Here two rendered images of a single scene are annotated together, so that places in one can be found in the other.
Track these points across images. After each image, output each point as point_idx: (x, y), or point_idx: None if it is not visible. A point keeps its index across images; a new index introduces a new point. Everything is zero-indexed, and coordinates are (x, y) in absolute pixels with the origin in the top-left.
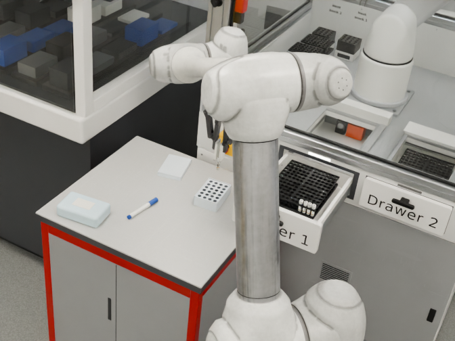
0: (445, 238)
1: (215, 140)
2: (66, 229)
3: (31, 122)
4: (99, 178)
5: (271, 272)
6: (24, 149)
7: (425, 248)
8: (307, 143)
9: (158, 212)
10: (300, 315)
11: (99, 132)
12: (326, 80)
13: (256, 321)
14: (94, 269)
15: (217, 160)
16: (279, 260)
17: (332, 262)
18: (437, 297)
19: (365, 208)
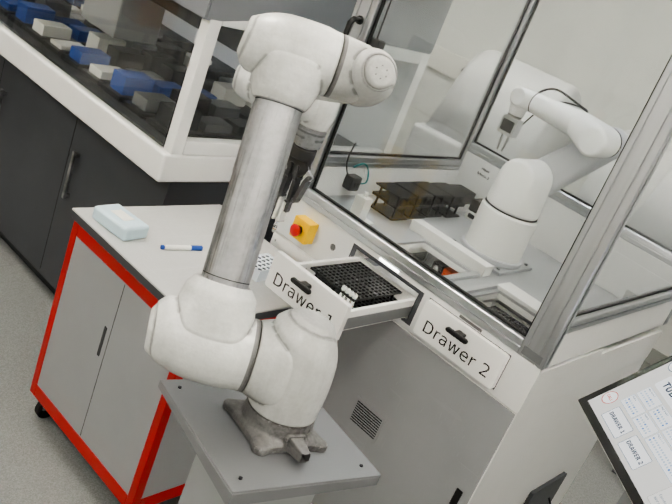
0: (494, 396)
1: (280, 194)
2: (92, 232)
3: (120, 148)
4: (155, 214)
5: (242, 253)
6: (106, 185)
7: (469, 404)
8: (381, 247)
9: (196, 257)
10: (260, 326)
11: (181, 181)
12: (365, 60)
13: (204, 297)
14: (103, 287)
15: (275, 220)
16: None
17: (368, 401)
18: (467, 474)
19: (419, 338)
